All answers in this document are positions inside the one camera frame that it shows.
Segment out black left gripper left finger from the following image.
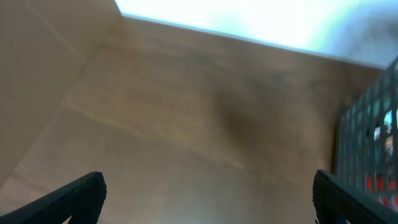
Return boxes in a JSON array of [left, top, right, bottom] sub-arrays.
[[1, 172, 107, 224]]

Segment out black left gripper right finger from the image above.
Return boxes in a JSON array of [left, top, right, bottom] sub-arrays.
[[312, 170, 397, 224]]

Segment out orange spaghetti packet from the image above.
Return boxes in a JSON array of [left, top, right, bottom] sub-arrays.
[[365, 175, 397, 212]]

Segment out grey plastic basket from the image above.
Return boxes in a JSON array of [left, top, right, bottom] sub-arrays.
[[335, 60, 397, 197]]

